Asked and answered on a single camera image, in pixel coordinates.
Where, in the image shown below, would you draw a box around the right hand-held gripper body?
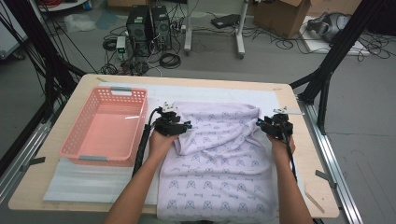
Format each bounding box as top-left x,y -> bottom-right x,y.
263,105 -> 304,141

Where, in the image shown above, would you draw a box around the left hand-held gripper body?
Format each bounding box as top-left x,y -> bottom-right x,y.
153,101 -> 183,137

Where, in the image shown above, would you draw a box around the lilac printed towel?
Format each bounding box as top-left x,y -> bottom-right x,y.
156,101 -> 278,224

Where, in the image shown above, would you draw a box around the pink plastic basket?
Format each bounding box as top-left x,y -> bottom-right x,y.
59,86 -> 149,168

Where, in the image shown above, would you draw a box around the person's right hand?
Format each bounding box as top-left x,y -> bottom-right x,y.
267,133 -> 296,161

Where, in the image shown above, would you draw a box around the person's left hand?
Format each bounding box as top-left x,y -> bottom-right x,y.
148,130 -> 178,159

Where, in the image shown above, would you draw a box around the white grid mat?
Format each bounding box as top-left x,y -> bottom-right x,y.
98,81 -> 310,207

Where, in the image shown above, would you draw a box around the thin wooden stick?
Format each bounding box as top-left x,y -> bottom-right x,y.
304,190 -> 327,216

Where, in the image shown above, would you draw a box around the white floor board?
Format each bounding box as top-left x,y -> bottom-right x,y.
300,15 -> 372,57

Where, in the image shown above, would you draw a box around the small white power box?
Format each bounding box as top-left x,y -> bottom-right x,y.
115,35 -> 127,61

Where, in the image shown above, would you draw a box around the white metal stand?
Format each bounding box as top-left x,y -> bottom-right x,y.
183,0 -> 250,60

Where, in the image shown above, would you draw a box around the black computer tower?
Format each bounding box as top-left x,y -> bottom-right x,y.
125,5 -> 154,58
151,5 -> 173,51

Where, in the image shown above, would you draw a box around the brown cardboard box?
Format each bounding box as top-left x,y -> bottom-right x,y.
253,0 -> 313,40

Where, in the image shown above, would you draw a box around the grey foam sheet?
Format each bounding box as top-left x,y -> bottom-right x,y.
42,157 -> 138,203

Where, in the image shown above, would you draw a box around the black flat device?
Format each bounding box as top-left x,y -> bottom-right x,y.
210,13 -> 243,30

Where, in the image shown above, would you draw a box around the grey rounded device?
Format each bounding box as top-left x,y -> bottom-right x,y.
305,11 -> 351,43

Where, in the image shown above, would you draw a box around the blue plastic film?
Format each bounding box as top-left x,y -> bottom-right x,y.
94,8 -> 120,31

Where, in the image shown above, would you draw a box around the clear plastic bag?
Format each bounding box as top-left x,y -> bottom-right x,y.
63,12 -> 98,34

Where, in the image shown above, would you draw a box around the round white table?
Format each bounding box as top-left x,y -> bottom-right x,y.
36,0 -> 89,13

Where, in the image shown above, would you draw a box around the white cabinet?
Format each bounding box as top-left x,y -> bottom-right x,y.
0,3 -> 29,61

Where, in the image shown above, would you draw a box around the right hand-held gripper cable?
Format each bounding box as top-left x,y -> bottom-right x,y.
280,121 -> 299,183

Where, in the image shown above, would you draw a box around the hand-held gripper cable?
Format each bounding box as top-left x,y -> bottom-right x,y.
132,106 -> 164,179
280,121 -> 299,183

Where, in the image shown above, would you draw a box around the left hand-held gripper cable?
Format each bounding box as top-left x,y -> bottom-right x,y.
132,106 -> 164,179

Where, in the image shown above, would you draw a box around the black cable coil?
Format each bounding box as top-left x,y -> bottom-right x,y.
159,52 -> 182,70

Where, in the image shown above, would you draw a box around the aluminium rail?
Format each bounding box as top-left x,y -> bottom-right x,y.
296,96 -> 364,224
0,102 -> 64,203

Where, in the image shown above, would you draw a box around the black metal frame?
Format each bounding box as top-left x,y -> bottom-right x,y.
0,0 -> 87,124
289,0 -> 396,136

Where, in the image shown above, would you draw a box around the tangled black floor cables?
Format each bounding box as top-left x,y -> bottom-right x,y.
242,26 -> 392,63

